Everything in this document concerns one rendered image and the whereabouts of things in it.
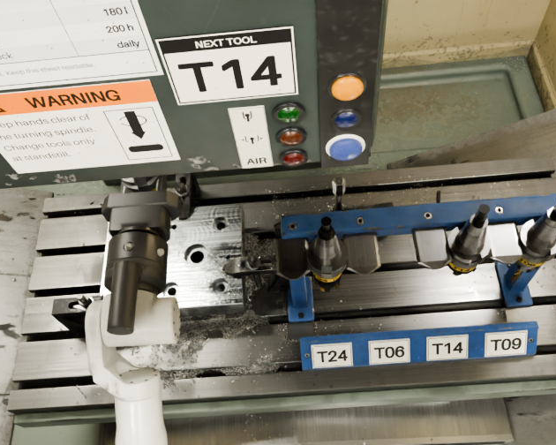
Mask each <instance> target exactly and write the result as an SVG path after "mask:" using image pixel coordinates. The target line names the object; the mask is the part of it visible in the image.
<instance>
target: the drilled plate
mask: <svg viewBox="0 0 556 445"><path fill-rule="evenodd" d="M216 216H217V217H216ZM224 217H225V218H224ZM187 219H188V220H189V219H191V220H190V221H188V222H187V221H184V220H186V219H184V220H183V219H182V220H179V219H178V218H177V219H176V220H174V221H171V227H170V239H169V241H168V242H167V244H168V246H169V253H168V268H167V283H166V289H165V291H164V292H163V293H161V294H160V295H159V296H157V297H158V298H163V296H164V295H165V296H164V297H177V300H178V304H179V309H180V316H181V317H190V316H201V315H214V314H226V313H246V286H245V275H243V276H231V277H230V275H227V277H226V276H225V275H226V274H225V268H224V269H222V270H224V272H223V271H222V273H221V274H222V275H223V274H225V275H224V276H222V275H220V274H219V273H220V271H221V270H220V269H221V268H219V269H218V267H217V266H219V265H220V266H221V267H222V264H220V263H222V262H223V261H224V263H225V262H226V264H227V262H229V261H231V260H232V259H235V258H238V257H245V238H244V210H243V206H242V203H237V204H226V205H215V206H204V207H192V211H191V213H190V215H189V217H188V218H187ZM227 222H229V224H227ZM210 223H211V224H210ZM226 224H227V225H228V226H227V225H226ZM211 225H213V227H211ZM205 226H206V227H205ZM210 227H211V228H210ZM226 227H227V228H226ZM223 228H225V229H224V231H218V230H222V229H223ZM173 231H174V233H173ZM217 232H218V233H217ZM111 238H112V237H111V236H110V234H109V222H108V229H107V236H106V245H105V253H104V261H103V268H102V276H101V291H100V296H101V295H102V294H103V296H105V295H107V294H110V292H109V291H108V290H107V289H106V288H105V287H104V276H105V268H106V260H107V253H108V245H109V241H110V239H111ZM201 243H203V244H201ZM209 246H210V247H209ZM208 248H209V249H208ZM212 248H213V249H212ZM209 250H210V251H209ZM209 252H210V253H209ZM226 252H227V253H226ZM230 253H231V254H230ZM173 254H174V255H173ZM208 254H209V255H208ZM219 254H220V255H219ZM225 254H226V255H228V256H227V257H225V256H226V255H225ZM224 255H225V256H224ZM207 256H209V257H207ZM210 256H211V257H210ZM216 256H219V258H218V257H216ZM220 257H221V258H220ZM223 257H225V259H226V260H225V259H223ZM183 258H184V259H183ZM229 258H230V260H229ZM198 259H203V261H201V262H200V263H195V261H196V260H198ZM218 259H219V260H218ZM205 262H206V264H202V263H205ZM186 263H187V265H186ZM216 263H217V264H216ZM224 263H223V264H224ZM213 264H214V265H213ZM193 265H194V266H193ZM197 265H198V266H197ZM204 265H205V266H204ZM224 265H225V264H224ZM190 266H191V267H190ZM203 266H204V267H203ZM172 267H173V268H172ZM201 267H202V268H201ZM201 270H202V271H201ZM188 271H189V273H188ZM218 272H219V273H218ZM215 275H217V276H215ZM219 275H220V277H219ZM181 276H182V277H181ZM209 277H211V278H210V279H209ZM222 277H223V278H222ZM228 277H229V278H228ZM218 278H219V279H218ZM220 278H221V279H220ZM225 278H226V280H227V279H231V280H227V281H226V280H225ZM211 279H213V283H211V287H210V285H209V284H210V283H209V282H208V281H210V280H211ZM232 279H233V280H232ZM171 280H174V281H171ZM175 281H176V283H175ZM227 282H229V283H227ZM181 284H182V285H181ZM208 285H209V286H208ZM178 286H179V287H178ZM228 286H229V287H228ZM208 287H209V289H210V288H211V290H212V291H209V289H208ZM179 289H180V290H179ZM178 292H179V293H180V295H179V293H178ZM220 293H221V295H220ZM163 294H164V295H163ZM218 296H219V297H218Z"/></svg>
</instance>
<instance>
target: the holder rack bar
mask: <svg viewBox="0 0 556 445"><path fill-rule="evenodd" d="M482 204H486V205H488V206H489V207H490V212H489V213H488V214H487V219H488V222H489V223H497V222H509V221H515V222H516V226H517V225H524V224H525V223H526V222H528V221H530V220H534V223H535V222H536V221H537V220H538V219H539V218H540V217H541V216H542V215H543V214H545V213H546V212H547V211H548V210H549V209H550V208H552V207H555V206H556V193H552V194H541V195H530V196H519V197H508V198H497V199H486V200H465V201H454V202H443V203H432V204H421V205H410V206H399V207H378V208H367V209H356V210H344V211H334V212H323V213H311V214H301V215H282V216H281V229H282V239H287V238H308V242H312V241H313V240H314V239H315V238H316V237H317V235H318V231H319V228H320V227H321V219H322V218H323V217H325V216H327V217H330V218H331V220H332V224H331V225H332V227H333V228H334V230H335V234H336V236H337V238H339V239H343V235H344V234H352V233H364V232H376V235H377V237H382V236H393V235H405V234H412V231H411V230H412V229H419V228H431V227H442V226H444V227H446V231H450V230H453V229H454V228H456V227H458V230H461V228H462V227H463V226H464V224H465V223H466V222H467V221H468V220H469V219H470V218H471V216H472V215H474V214H475V213H476V212H477V211H478V208H479V206H480V205H482Z"/></svg>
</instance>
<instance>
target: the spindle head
mask: <svg viewBox="0 0 556 445"><path fill-rule="evenodd" d="M138 3H139V7H140V9H141V12H142V15H143V18H144V20H145V22H146V25H147V29H148V32H149V34H150V37H151V40H152V42H153V45H154V49H155V51H156V54H157V56H158V59H159V62H160V64H161V67H162V71H163V75H154V76H145V77H136V78H126V79H108V80H98V81H89V82H79V83H70V84H61V85H51V86H42V87H24V88H14V89H5V90H0V94H2V93H12V92H22V91H31V90H41V89H51V88H59V87H77V86H87V85H97V84H106V83H116V82H125V81H134V80H144V79H149V80H150V82H151V85H152V88H153V90H154V93H155V96H156V98H157V101H158V103H159V105H160V107H161V110H162V114H163V115H164V118H165V120H166V123H167V126H168V128H169V131H170V134H171V136H172V139H173V140H174V143H175V145H176V148H177V152H178V153H179V156H180V160H172V161H162V162H143V163H132V164H122V165H111V166H101V167H91V168H80V169H70V170H51V171H40V172H30V173H19V174H18V173H17V171H16V170H15V169H14V168H13V167H12V166H11V165H10V164H9V163H8V162H7V160H6V159H5V158H4V157H3V155H2V154H1V153H0V189H7V188H18V187H28V186H38V185H59V184H69V183H79V182H90V181H101V180H110V179H121V178H132V177H151V176H162V175H173V174H183V173H193V172H204V171H214V170H234V169H242V165H241V162H240V158H239V154H238V151H237V144H236V140H235V136H234V133H233V129H232V125H231V122H230V118H229V111H228V109H233V108H243V107H252V106H262V105H264V108H265V114H266V120H267V130H268V136H269V141H270V147H271V153H272V158H273V164H274V166H276V165H282V164H281V163H280V160H279V157H280V154H281V153H282V152H283V151H285V150H287V149H291V148H299V149H302V150H304V151H305V152H306V153H307V154H308V161H307V162H306V163H308V162H321V154H320V128H319V75H318V50H317V24H316V0H138ZM387 7H388V0H383V3H382V13H381V22H380V32H379V52H378V62H377V71H376V81H375V91H374V101H373V112H372V130H371V140H370V150H369V157H370V156H371V147H372V144H373V141H374V139H375V131H376V122H377V113H378V104H379V87H380V78H381V69H382V60H383V51H384V42H385V33H386V24H387ZM289 25H293V32H294V43H295V55H296V67H297V88H298V94H291V95H281V96H271V97H261V98H251V99H242V100H233V101H223V102H204V103H194V104H185V105H178V104H177V99H176V97H175V94H174V92H173V89H172V86H171V84H170V81H169V77H168V74H167V72H166V69H165V66H164V63H163V61H162V57H161V54H160V51H159V49H158V47H157V44H156V41H155V38H163V37H172V36H182V35H191V34H208V33H218V32H227V31H236V30H245V29H254V28H263V27H272V26H289ZM283 102H297V103H299V104H301V105H302V106H303V107H304V110H305V116H304V118H303V120H301V121H300V122H298V123H296V124H280V123H278V122H276V121H275V120H274V117H273V111H274V108H275V107H276V106H277V105H279V104H281V103H283ZM288 126H296V127H300V128H302V129H304V130H305V132H306V136H307V138H306V141H305V142H304V143H303V144H302V145H300V146H297V147H284V146H282V145H280V144H279V143H278V142H277V140H276V134H277V133H278V131H280V130H281V129H283V128H285V127H288Z"/></svg>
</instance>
